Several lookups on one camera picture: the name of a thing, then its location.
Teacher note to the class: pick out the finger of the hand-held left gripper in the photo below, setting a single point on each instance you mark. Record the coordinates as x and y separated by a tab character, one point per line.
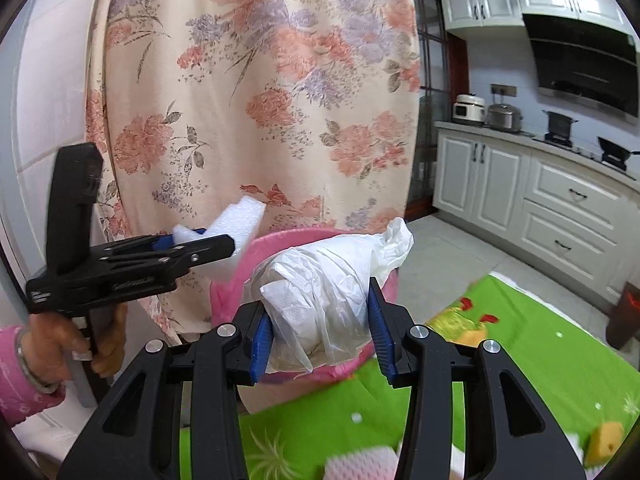
170	241
200	255

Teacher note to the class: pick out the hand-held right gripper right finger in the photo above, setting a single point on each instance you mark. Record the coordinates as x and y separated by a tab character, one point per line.
380	332

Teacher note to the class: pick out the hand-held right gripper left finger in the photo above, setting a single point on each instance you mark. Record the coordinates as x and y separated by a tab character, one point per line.
260	345

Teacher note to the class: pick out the white foam piece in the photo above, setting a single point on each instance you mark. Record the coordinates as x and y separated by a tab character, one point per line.
235	225

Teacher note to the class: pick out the pink bag-lined bin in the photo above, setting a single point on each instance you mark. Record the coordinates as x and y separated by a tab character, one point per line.
225	295

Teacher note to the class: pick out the white plastic bag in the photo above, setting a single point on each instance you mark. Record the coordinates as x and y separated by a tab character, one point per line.
325	290

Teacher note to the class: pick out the person's left forearm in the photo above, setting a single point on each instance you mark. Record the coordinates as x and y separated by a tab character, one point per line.
15	390

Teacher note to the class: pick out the person's left hand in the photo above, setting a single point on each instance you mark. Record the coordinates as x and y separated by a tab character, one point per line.
47	340

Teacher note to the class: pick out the pale pink foam net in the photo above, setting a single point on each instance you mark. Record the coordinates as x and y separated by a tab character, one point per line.
360	465

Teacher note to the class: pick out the green printed tablecloth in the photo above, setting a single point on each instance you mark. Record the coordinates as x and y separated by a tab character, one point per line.
525	360

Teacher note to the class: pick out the floral curtain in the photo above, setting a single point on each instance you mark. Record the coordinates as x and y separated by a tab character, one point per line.
250	85

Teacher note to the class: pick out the white lower kitchen cabinets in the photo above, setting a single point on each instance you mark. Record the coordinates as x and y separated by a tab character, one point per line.
500	185

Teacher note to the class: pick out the white rice cooker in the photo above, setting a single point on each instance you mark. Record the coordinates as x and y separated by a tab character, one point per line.
469	110

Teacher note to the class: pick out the red waste bin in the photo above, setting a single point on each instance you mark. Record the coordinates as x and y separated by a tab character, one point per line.
625	315

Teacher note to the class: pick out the silver pressure cooker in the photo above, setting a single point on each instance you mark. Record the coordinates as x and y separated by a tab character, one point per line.
505	117

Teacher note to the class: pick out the yellow sponge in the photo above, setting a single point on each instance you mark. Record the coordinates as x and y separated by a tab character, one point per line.
604	442

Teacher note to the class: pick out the black gas hob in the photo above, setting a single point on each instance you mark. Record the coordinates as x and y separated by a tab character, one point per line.
582	149

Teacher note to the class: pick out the steel stock pot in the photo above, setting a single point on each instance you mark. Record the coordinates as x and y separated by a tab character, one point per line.
559	125

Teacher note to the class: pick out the dark wood glass door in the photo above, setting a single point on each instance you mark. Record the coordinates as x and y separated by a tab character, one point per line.
430	60

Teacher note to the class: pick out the black wok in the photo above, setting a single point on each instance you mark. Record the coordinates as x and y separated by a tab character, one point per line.
615	152

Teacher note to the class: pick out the black range hood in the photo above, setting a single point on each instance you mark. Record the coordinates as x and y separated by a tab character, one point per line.
580	60

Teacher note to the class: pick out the wall outlet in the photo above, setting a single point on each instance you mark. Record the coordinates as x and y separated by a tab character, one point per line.
504	90

